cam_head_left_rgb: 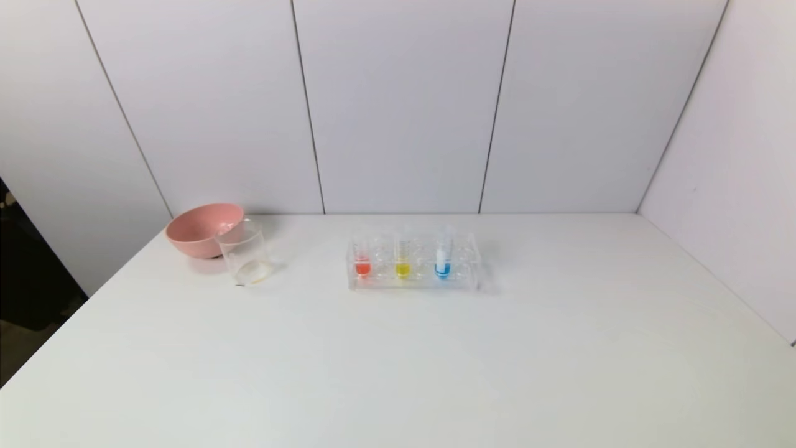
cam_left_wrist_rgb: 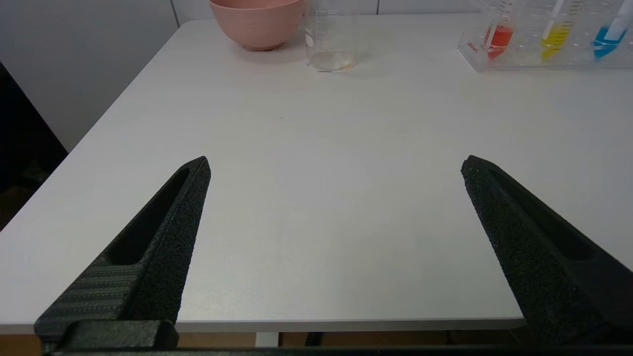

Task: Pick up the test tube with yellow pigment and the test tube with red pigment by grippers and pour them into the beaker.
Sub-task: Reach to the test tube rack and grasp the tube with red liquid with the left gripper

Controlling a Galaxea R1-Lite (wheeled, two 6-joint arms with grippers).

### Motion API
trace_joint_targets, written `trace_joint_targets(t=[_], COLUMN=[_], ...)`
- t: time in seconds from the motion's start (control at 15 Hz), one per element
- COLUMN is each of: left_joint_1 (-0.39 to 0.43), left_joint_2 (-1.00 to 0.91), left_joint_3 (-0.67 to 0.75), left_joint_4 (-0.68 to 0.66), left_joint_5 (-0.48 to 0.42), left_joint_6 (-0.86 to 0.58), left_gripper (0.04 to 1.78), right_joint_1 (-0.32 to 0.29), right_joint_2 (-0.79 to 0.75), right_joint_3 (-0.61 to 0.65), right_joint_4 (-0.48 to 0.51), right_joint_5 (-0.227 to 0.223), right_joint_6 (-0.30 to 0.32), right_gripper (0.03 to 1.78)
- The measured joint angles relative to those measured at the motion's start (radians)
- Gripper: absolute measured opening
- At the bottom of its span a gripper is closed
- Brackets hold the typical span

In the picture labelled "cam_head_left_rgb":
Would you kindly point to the test tube with blue pigment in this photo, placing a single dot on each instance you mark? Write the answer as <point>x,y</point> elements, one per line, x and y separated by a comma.
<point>443,267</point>

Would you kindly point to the clear glass beaker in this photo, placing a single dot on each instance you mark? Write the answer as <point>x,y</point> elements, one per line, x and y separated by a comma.
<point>245,258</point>

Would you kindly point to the pink plastic bowl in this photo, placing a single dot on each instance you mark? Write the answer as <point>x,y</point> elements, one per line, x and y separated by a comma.
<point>196,233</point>

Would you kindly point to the test tube with yellow pigment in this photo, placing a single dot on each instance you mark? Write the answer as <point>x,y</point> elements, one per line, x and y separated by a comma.
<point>402,269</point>

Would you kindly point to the test tube with red pigment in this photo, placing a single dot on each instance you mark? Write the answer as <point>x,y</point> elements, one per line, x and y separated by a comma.
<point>362,267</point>

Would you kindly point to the clear acrylic tube rack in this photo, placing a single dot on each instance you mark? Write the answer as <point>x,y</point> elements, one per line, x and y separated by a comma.
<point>423,283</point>

